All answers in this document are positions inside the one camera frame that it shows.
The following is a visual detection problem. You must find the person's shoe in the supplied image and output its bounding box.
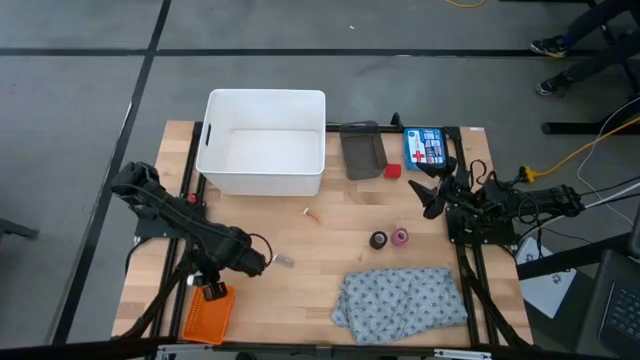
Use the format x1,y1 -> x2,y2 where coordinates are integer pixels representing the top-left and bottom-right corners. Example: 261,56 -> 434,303
535,71 -> 572,98
528,34 -> 570,59

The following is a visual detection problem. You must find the black desk foot bar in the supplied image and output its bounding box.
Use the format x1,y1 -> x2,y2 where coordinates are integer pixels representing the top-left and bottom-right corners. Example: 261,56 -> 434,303
542,121 -> 640,136

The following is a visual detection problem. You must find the black laptop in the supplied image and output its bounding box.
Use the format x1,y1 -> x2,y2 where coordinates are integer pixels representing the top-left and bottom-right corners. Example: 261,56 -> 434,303
577,248 -> 640,359

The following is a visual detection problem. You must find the thin white cable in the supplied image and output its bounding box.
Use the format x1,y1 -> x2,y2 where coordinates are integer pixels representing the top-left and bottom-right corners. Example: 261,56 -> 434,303
576,97 -> 640,226

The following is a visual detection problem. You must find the person's leg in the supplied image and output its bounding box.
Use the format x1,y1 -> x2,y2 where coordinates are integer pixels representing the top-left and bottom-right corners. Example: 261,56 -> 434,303
567,29 -> 640,84
564,0 -> 640,46

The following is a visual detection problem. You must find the grey blue patterned cloth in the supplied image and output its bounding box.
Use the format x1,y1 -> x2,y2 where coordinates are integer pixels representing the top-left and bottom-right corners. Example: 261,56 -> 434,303
330,267 -> 470,346

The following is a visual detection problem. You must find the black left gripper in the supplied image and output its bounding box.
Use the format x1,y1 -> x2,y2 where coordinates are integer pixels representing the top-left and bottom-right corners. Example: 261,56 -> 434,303
209,227 -> 270,279

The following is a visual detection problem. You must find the long black crossbar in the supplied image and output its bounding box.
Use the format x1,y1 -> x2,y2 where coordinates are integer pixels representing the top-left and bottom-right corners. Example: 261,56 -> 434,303
0,335 -> 640,360

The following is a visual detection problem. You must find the small grey plastic bin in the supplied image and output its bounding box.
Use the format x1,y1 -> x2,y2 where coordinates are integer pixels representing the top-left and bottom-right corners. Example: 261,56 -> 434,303
338,120 -> 389,181

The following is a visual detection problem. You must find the yellow extension cable with plug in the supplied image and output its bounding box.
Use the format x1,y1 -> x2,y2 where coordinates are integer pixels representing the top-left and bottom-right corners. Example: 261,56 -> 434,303
518,115 -> 640,184

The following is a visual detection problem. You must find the black chair leg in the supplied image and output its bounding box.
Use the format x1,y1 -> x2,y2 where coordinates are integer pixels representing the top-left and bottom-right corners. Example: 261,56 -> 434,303
0,218 -> 40,241

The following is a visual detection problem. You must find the black desk frame bar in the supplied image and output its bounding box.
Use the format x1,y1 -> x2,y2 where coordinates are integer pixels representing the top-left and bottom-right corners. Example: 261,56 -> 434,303
516,232 -> 634,281

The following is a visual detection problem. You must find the orange plastic basket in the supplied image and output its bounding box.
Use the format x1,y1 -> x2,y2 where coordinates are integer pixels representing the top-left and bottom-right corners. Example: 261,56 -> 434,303
181,282 -> 237,346

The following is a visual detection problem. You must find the blue first aid kit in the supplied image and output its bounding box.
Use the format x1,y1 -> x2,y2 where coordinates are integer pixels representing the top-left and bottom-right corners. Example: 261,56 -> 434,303
402,127 -> 449,172

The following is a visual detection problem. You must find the large white plastic bin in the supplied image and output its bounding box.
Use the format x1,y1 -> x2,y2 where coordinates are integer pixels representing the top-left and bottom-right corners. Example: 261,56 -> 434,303
195,88 -> 327,197

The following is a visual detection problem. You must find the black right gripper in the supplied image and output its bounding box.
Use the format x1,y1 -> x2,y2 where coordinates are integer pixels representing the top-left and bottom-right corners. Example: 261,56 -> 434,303
408,156 -> 481,220

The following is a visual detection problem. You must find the white cardboard box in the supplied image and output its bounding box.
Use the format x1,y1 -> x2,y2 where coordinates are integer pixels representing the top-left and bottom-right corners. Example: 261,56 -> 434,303
514,236 -> 577,320

